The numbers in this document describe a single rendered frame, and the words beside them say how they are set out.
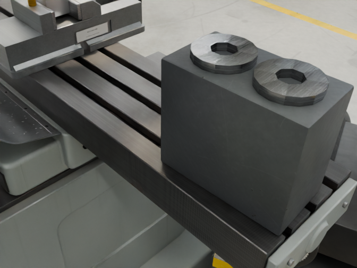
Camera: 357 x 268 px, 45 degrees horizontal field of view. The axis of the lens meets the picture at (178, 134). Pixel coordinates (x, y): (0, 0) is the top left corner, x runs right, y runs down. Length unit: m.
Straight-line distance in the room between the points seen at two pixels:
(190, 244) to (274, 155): 1.01
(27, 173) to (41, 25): 0.30
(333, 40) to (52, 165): 2.74
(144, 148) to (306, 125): 0.32
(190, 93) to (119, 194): 0.63
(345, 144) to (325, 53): 1.84
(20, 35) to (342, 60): 2.51
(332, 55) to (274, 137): 2.69
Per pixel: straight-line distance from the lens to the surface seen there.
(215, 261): 1.24
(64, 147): 0.91
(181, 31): 3.27
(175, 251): 1.49
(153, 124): 0.76
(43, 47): 0.95
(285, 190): 0.54
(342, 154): 1.37
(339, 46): 3.33
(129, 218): 1.25
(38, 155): 0.91
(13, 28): 0.98
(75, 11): 0.97
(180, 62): 0.57
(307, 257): 1.18
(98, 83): 0.88
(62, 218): 1.05
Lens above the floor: 1.40
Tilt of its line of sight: 39 degrees down
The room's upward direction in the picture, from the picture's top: 2 degrees clockwise
